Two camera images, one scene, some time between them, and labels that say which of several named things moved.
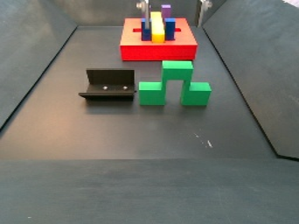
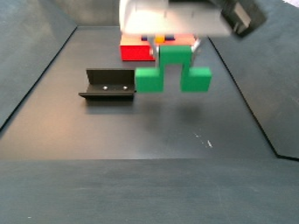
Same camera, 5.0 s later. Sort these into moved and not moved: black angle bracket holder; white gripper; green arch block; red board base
Moved: green arch block; white gripper
Not moved: red board base; black angle bracket holder
